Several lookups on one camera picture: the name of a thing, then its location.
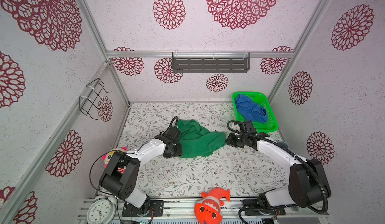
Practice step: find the bright green plastic basket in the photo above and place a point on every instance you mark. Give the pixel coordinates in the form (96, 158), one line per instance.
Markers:
(271, 125)

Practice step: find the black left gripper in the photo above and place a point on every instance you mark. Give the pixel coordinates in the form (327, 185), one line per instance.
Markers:
(179, 151)

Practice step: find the dark grey wall shelf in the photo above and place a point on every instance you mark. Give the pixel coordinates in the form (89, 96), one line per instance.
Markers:
(212, 65)

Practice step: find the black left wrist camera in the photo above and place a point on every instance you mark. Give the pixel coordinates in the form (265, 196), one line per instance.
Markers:
(174, 132)

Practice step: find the green tank top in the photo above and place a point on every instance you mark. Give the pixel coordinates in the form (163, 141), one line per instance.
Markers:
(197, 141)

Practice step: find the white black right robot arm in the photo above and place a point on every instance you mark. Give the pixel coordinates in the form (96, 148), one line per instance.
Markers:
(308, 183)

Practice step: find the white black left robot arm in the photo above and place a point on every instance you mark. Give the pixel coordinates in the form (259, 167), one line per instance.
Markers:
(120, 176)

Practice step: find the black wire wall rack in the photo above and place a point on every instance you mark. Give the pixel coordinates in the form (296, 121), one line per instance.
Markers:
(102, 104)

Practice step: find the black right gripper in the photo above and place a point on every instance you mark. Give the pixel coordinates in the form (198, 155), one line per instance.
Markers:
(230, 141)

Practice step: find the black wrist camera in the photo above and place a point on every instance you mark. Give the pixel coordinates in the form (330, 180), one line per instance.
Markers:
(247, 127)
(174, 132)

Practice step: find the white alarm clock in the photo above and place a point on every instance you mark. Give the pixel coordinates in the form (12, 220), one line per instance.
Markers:
(102, 211)

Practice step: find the pink striped plush toy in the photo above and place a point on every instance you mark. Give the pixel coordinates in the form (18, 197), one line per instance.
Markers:
(107, 157)

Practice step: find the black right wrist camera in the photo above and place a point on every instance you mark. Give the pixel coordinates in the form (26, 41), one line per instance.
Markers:
(247, 127)

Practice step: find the teal green cup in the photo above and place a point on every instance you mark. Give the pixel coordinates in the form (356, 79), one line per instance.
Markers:
(282, 144)

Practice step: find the blue tank top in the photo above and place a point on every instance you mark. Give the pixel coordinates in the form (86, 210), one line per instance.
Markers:
(250, 110)

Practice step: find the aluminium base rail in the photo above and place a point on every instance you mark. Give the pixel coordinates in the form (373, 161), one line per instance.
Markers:
(181, 211)

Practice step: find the red fish plush toy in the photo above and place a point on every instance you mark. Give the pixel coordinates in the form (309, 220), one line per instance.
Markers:
(208, 210)

